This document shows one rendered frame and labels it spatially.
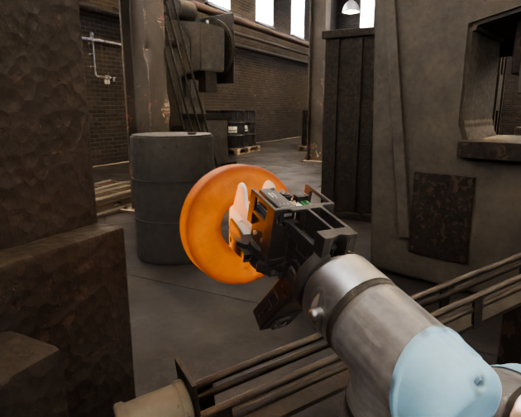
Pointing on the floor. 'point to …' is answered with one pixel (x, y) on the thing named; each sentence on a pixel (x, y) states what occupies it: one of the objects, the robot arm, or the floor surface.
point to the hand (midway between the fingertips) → (240, 209)
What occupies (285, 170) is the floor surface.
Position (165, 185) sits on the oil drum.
